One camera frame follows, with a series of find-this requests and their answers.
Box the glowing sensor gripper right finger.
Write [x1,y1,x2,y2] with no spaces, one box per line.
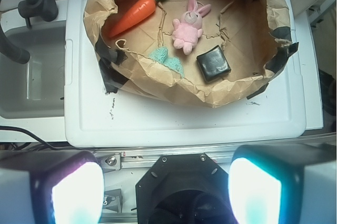
[228,144,336,223]

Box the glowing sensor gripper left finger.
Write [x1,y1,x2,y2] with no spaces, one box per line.
[1,150,104,223]

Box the black box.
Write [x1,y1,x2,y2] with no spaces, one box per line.
[196,45,232,84]

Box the white plastic bin lid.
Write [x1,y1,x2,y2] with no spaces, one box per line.
[64,0,306,148]

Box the grey sink basin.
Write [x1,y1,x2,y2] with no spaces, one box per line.
[1,26,65,119]

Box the crumpled brown paper bag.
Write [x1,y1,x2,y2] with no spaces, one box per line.
[83,0,299,108]

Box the teal knitted cloth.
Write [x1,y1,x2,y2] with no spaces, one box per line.
[148,46,185,78]

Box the pink plush bunny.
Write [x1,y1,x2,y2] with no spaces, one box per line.
[172,0,211,55]

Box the black faucet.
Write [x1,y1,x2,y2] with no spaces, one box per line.
[1,0,58,64]

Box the orange toy carrot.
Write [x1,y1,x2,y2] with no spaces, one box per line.
[108,0,162,38]

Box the black cable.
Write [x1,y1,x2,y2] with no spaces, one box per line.
[0,125,69,151]

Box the black robot mount base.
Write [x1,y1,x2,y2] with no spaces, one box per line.
[135,153,237,223]

